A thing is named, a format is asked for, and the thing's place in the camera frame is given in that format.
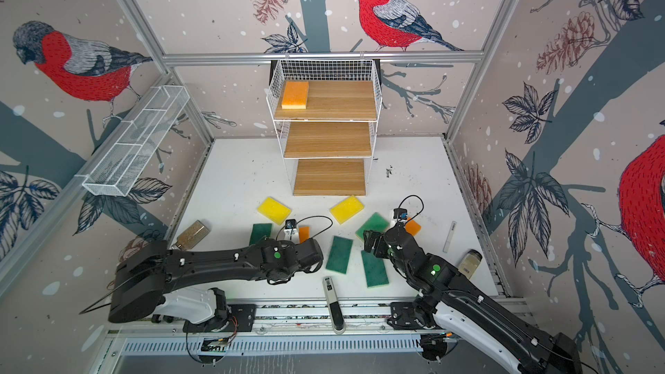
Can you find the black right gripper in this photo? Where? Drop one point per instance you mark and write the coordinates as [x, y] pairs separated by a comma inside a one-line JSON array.
[[380, 240]]

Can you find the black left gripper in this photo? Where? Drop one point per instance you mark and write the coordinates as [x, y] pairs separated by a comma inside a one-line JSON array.
[[312, 267]]

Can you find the orange sponge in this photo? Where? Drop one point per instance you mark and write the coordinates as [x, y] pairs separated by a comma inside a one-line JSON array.
[[304, 233], [412, 227], [295, 95]]

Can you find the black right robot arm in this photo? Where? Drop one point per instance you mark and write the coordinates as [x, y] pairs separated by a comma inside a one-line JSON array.
[[449, 300]]

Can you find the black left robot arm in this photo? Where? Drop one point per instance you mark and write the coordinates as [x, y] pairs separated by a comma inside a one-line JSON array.
[[149, 279]]

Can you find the light green sponge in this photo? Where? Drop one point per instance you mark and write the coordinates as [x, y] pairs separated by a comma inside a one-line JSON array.
[[375, 222]]

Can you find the dark green sponge right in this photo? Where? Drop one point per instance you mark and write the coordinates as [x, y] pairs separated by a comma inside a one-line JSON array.
[[375, 272]]

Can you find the dark green sponge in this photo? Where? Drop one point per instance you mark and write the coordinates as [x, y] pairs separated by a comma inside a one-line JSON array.
[[339, 255], [375, 272], [259, 232]]

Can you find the dark green sponge left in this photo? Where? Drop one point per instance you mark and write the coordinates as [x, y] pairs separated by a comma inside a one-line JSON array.
[[259, 232]]

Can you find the dark green sponge middle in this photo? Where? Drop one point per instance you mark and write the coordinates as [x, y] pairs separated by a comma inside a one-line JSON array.
[[339, 255]]

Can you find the yellow sponge right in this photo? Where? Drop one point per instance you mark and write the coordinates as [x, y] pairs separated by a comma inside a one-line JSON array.
[[346, 209]]

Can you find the yellow sponge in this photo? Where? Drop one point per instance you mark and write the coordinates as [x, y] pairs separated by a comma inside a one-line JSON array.
[[346, 209], [274, 210]]

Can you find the yellow sponge left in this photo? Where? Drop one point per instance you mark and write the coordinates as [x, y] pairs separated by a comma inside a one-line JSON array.
[[274, 210]]

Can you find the clear tube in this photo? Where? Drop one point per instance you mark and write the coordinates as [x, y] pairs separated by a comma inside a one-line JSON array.
[[449, 237]]

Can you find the white black handheld scanner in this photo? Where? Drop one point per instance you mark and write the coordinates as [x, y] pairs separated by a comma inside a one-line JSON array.
[[334, 308]]

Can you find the glass spice jar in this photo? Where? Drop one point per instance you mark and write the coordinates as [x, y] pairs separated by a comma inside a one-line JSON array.
[[191, 237]]

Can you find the small glass jar right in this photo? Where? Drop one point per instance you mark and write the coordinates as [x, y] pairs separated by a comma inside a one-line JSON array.
[[470, 263]]

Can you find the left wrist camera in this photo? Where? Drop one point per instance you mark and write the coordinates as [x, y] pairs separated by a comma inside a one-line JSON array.
[[291, 232]]

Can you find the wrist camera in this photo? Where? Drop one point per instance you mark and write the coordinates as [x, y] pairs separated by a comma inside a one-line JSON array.
[[291, 232], [400, 215]]

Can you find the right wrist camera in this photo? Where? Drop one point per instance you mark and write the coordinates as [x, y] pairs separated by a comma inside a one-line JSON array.
[[400, 215]]

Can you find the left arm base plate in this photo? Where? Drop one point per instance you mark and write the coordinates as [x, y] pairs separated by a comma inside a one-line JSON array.
[[233, 318]]

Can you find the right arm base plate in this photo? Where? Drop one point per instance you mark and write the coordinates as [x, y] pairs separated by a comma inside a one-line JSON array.
[[405, 316]]

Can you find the white wire wooden shelf unit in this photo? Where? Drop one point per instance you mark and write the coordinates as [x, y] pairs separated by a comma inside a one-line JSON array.
[[327, 148]]

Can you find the white wire wall basket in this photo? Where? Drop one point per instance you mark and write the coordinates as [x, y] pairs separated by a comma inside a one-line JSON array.
[[121, 166]]

